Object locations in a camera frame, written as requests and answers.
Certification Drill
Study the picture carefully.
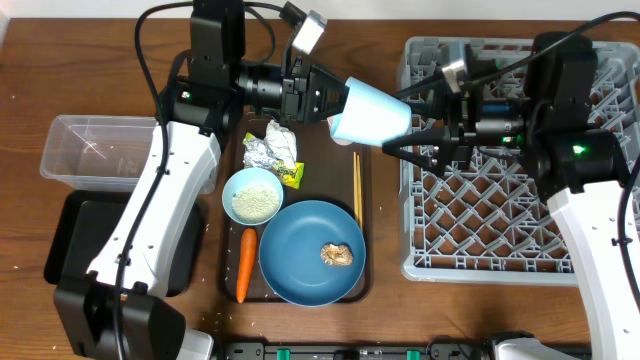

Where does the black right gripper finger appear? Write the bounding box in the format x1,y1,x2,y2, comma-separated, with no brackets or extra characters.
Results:
394,77,448,120
382,128,450,175

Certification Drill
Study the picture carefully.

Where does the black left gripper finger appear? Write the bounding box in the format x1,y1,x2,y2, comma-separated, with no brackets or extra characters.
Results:
309,64,349,93
314,97,346,122

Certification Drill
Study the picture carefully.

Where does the light blue plastic cup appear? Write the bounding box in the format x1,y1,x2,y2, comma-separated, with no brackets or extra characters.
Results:
338,77,412,147

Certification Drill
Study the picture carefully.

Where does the yellow foil snack wrapper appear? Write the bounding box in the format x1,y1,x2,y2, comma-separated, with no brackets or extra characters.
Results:
242,133,305,189

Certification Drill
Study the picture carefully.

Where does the small light blue bowl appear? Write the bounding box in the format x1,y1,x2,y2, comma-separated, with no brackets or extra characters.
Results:
222,168,284,226

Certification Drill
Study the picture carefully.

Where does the white rice pile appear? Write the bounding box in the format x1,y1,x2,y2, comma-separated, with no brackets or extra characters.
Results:
231,184,280,224

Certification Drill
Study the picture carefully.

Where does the brown food scrap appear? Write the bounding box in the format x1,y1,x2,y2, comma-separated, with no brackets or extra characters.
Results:
321,243,354,266

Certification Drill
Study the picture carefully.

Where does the dark blue plate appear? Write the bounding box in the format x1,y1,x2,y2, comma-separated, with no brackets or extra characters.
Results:
259,200,367,307

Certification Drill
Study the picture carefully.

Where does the pink plastic cup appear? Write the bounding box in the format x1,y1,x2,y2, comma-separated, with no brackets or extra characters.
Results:
327,114,352,146

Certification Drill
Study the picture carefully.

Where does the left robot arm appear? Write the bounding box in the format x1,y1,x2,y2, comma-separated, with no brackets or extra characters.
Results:
54,0,348,359

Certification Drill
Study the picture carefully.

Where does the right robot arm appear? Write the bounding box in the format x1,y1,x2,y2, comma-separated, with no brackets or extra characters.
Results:
382,30,639,359

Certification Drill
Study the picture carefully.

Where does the grey plastic dishwasher rack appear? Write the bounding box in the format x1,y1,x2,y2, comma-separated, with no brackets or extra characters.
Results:
397,36,639,287

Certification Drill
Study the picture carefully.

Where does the black waste tray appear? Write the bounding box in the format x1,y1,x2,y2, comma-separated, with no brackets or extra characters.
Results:
43,190,205,297

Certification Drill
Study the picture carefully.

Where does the wooden chopstick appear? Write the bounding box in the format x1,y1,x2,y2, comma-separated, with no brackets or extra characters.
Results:
353,152,361,227
357,153,363,231

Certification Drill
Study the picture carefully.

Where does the orange carrot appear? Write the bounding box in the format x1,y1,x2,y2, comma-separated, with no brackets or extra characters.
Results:
236,228,258,303

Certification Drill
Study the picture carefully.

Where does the clear plastic bin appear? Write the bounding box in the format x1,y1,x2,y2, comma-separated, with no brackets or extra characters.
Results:
40,115,221,194

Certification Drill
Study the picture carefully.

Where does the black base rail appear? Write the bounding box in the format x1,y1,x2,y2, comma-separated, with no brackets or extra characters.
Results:
214,340,491,360

